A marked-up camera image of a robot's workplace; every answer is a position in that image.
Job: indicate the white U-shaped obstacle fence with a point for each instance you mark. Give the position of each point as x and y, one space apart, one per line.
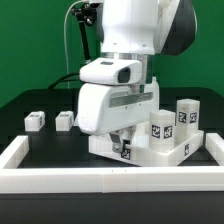
14 180

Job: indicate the white square table top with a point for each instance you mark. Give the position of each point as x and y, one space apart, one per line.
139 153

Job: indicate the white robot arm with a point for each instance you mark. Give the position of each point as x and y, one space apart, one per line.
133 32

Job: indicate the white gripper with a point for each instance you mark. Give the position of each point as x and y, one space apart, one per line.
103 109

